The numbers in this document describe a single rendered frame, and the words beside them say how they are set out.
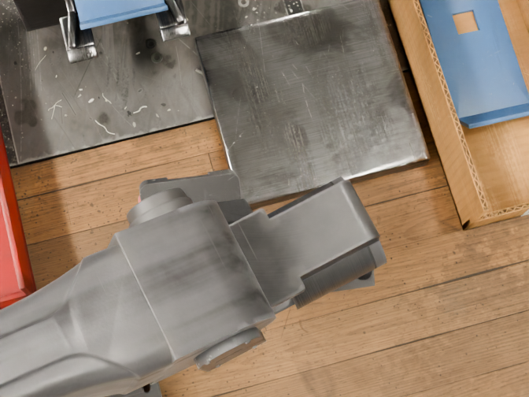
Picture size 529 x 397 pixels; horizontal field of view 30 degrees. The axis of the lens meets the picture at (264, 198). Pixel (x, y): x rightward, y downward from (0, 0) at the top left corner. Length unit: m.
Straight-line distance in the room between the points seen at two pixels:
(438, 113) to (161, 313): 0.45
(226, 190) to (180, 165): 0.23
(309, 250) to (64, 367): 0.15
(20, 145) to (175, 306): 0.45
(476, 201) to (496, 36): 0.18
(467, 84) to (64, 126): 0.36
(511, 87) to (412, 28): 0.11
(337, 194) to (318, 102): 0.34
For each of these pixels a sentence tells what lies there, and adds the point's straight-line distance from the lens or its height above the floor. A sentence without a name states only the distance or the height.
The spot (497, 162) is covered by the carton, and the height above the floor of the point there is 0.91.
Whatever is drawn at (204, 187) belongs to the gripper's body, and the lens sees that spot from 0.64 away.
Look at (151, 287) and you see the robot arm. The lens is 0.46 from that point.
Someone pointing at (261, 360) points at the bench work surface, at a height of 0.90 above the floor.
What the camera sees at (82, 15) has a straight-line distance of 0.82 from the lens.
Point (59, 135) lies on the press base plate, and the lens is 0.88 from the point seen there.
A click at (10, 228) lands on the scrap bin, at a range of 0.81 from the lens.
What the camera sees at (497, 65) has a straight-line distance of 0.92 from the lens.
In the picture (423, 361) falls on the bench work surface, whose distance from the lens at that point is 0.85.
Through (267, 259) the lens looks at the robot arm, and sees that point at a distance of 0.53.
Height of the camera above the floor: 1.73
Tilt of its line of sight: 75 degrees down
